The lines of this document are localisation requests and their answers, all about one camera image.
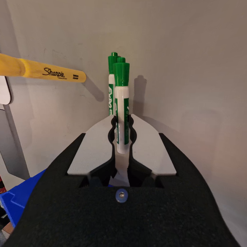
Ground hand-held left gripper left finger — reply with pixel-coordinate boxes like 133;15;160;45
67;114;117;186

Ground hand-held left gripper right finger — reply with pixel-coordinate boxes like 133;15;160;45
127;114;177;187

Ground green dry erase marker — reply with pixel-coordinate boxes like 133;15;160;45
113;57;130;154
108;52;118;116

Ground blue plastic bin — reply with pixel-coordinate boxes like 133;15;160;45
0;169;47;228

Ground yellow highlighter marker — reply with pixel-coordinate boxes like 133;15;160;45
0;53;86;83

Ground grey desk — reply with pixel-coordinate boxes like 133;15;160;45
0;0;247;247

